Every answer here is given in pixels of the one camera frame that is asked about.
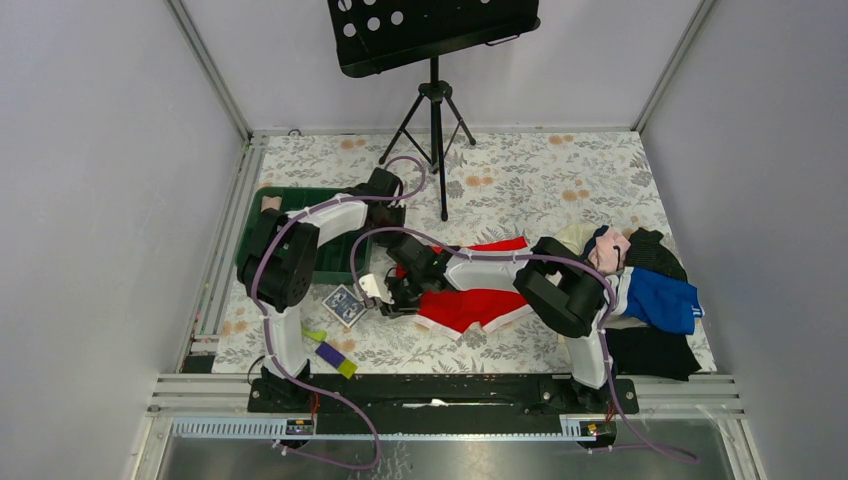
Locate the floral patterned table mat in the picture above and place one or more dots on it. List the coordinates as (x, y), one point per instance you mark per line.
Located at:
(503, 186)

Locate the green plastic divided tray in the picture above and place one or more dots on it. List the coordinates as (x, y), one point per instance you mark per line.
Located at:
(332, 258)

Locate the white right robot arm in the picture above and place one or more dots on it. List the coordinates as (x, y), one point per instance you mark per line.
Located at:
(569, 296)

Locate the black mesh garment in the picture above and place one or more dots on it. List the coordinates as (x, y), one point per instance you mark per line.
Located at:
(647, 252)

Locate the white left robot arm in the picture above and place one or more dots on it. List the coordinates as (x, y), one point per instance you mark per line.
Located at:
(294, 234)

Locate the red underwear white trim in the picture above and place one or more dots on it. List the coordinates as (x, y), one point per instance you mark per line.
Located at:
(453, 312)

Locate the blue playing card box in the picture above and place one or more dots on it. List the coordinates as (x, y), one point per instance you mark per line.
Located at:
(344, 305)

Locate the black music stand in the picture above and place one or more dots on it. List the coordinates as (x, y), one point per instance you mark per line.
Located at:
(373, 37)

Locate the lime green plastic piece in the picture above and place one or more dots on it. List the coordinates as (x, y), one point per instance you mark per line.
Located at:
(318, 336)

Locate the pink rolled cloth in tray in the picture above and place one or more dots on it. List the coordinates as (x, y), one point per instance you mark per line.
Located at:
(270, 203)

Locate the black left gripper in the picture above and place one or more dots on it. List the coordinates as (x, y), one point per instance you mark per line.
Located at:
(384, 240)

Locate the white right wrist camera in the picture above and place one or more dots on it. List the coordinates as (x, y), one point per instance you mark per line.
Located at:
(372, 287)

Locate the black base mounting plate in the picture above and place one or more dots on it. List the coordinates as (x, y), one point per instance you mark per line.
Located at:
(430, 404)

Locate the purple and green block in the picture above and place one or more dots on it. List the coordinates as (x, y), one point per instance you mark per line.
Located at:
(336, 359)

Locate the pink garment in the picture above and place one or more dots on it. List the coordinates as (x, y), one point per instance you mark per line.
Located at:
(607, 251)

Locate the pale yellow-green garment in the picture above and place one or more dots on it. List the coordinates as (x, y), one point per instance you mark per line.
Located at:
(576, 236)

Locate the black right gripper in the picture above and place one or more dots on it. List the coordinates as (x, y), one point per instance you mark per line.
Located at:
(399, 308)

